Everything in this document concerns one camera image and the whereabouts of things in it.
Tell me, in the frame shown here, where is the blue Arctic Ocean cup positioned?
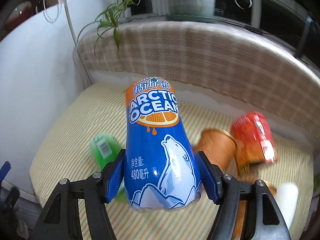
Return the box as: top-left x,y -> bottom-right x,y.
124,76 -> 202,212

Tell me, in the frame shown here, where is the right orange paper cup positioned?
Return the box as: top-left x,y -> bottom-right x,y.
232,178 -> 277,239

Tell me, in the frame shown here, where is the orange paper cup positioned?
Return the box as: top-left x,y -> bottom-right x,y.
232,178 -> 277,239
193,129 -> 238,172

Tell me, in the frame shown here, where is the white paper cup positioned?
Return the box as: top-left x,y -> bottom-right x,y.
274,183 -> 299,229

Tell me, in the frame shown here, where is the red noodle cup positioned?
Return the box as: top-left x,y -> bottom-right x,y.
231,112 -> 279,175

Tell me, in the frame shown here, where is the green tea bottle cup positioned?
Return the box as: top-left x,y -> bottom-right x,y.
89,133 -> 124,203

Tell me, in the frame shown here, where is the left orange paper cup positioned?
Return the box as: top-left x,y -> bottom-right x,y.
193,129 -> 238,172

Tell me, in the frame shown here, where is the plaid brown blanket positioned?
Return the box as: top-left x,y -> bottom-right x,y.
78,21 -> 319,111

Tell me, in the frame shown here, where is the black power strip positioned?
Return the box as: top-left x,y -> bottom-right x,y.
244,25 -> 264,35

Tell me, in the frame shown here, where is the spider plant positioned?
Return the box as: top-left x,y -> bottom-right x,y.
77,0 -> 202,50

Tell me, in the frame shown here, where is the black tripod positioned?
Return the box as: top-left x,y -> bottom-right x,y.
295,15 -> 313,59

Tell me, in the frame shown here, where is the grey-green flower pot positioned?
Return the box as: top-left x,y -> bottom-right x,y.
166,0 -> 216,23

